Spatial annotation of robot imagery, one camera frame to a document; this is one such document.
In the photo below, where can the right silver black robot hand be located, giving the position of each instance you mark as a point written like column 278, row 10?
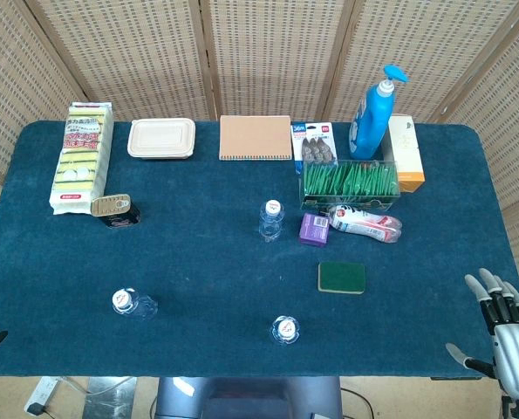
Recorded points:
column 514, row 353

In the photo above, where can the clear water bottle white cap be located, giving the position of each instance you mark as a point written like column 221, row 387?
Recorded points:
column 284, row 328
column 123, row 300
column 273, row 208

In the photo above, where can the white power strip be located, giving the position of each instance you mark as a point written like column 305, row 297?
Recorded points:
column 43, row 390

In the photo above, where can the metal table leg plate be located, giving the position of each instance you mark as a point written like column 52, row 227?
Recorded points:
column 111, row 399

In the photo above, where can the black luncheon meat can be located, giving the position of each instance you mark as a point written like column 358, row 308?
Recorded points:
column 111, row 204

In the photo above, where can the green yellow scouring sponge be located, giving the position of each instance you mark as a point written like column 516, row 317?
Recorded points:
column 341, row 277

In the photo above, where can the red white tube package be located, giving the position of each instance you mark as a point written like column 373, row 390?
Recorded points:
column 363, row 222

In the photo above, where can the yellow sponge multipack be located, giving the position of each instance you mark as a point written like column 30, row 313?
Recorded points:
column 82, row 161

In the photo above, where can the white orange carton box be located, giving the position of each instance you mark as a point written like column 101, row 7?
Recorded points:
column 407, row 153

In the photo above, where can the blue table cloth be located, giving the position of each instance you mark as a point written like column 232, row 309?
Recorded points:
column 206, row 262

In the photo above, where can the small purple box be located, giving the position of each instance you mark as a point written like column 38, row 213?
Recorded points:
column 313, row 229

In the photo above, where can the clear box green sachets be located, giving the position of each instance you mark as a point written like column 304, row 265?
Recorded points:
column 350, row 181

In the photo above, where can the grey robot torso base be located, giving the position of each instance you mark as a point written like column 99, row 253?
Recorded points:
column 250, row 399

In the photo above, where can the beige lidded takeaway box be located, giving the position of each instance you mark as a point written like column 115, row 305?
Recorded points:
column 161, row 137

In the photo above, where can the blue pump dispenser bottle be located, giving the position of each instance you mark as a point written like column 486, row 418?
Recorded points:
column 370, row 122

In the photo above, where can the binder clips blister pack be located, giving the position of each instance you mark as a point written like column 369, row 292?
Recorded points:
column 313, row 146

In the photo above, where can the brown spiral notebook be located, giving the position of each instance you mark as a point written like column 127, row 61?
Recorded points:
column 255, row 137

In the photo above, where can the woven wooden folding screen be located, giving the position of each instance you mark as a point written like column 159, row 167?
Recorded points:
column 263, row 52

